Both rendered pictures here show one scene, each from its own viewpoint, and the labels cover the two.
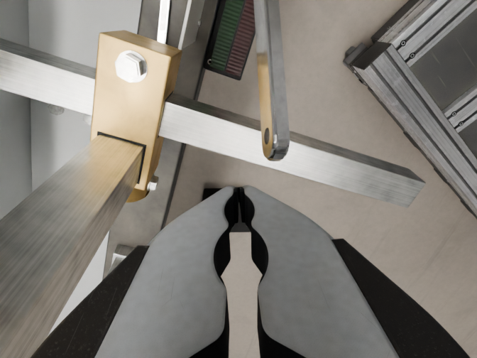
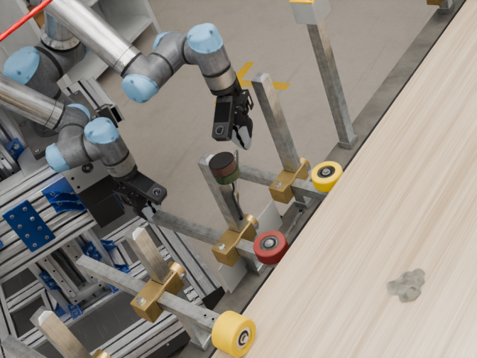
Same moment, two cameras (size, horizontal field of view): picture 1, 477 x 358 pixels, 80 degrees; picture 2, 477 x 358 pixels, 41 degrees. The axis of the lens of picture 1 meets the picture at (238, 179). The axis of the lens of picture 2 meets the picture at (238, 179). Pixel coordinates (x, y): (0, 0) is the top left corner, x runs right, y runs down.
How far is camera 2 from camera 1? 1.60 m
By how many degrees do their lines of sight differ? 29
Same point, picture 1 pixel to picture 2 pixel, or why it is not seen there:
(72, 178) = (284, 154)
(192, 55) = (284, 219)
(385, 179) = not seen: hidden behind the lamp
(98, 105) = (291, 178)
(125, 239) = (346, 152)
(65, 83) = (299, 185)
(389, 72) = (204, 283)
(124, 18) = not seen: hidden behind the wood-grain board
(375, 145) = not seen: hidden behind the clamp
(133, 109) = (282, 177)
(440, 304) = (178, 116)
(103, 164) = (284, 160)
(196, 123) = (270, 177)
